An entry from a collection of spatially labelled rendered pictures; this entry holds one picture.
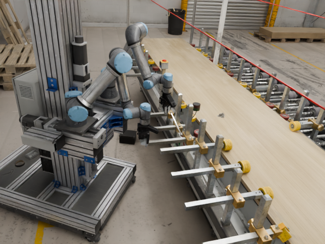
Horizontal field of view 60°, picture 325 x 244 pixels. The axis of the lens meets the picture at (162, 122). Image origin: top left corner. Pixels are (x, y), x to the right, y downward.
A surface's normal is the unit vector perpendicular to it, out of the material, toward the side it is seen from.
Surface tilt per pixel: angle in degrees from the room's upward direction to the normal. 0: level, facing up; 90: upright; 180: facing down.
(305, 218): 0
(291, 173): 0
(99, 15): 90
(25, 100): 90
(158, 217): 0
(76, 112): 95
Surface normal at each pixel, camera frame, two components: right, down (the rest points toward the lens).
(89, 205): 0.07, -0.86
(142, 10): 0.21, 0.51
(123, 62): 0.48, 0.39
